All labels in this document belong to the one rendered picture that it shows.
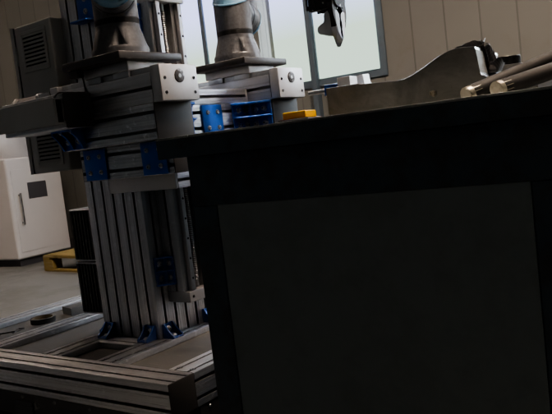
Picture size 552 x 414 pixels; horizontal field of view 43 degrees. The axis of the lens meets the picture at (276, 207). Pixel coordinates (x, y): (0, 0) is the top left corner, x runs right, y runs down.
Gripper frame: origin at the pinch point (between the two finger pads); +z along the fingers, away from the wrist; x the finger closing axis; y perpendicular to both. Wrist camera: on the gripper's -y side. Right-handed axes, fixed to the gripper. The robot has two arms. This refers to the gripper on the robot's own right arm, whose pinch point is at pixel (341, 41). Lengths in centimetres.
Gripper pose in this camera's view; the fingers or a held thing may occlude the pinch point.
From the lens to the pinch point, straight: 188.5
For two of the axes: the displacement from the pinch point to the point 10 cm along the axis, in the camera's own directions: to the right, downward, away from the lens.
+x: -4.7, 1.3, -8.8
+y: -8.8, 0.6, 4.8
